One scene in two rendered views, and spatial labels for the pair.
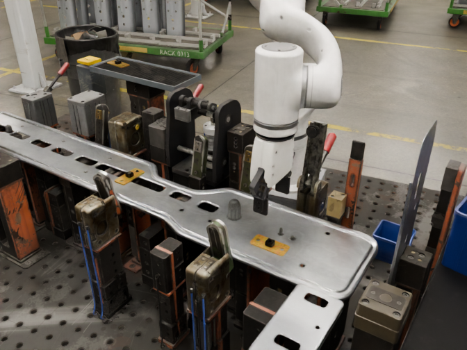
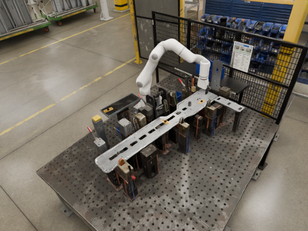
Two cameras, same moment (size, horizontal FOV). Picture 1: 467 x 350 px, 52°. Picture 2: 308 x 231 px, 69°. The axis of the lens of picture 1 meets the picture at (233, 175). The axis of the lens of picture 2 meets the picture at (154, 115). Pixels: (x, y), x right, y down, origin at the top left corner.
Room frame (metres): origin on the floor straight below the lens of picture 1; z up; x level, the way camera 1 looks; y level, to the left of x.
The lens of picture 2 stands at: (0.75, 1.79, 2.36)
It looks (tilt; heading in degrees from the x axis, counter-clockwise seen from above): 39 degrees down; 288
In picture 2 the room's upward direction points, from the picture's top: 5 degrees counter-clockwise
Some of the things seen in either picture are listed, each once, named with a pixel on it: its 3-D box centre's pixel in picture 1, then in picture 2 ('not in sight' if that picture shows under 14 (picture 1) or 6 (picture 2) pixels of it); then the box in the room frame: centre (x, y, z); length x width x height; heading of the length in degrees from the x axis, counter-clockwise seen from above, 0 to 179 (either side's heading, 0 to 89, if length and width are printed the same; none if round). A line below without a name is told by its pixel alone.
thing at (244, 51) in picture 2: not in sight; (241, 56); (0.49, -0.52, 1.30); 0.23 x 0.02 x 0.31; 147
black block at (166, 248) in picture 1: (171, 296); (198, 128); (0.83, 0.15, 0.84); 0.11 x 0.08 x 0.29; 147
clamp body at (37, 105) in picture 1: (46, 140); (103, 156); (1.58, 0.69, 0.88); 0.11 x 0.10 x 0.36; 147
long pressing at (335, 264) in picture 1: (122, 177); (164, 123); (1.13, 0.30, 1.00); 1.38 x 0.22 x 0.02; 57
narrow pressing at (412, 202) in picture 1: (411, 211); (216, 75); (0.72, -0.32, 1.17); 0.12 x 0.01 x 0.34; 147
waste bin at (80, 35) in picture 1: (92, 75); not in sight; (3.82, 1.16, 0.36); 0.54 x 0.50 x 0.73; 156
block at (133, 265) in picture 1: (139, 220); (164, 133); (1.14, 0.28, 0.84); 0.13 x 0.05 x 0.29; 147
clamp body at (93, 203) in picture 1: (104, 255); (184, 137); (0.94, 0.33, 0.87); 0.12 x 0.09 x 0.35; 147
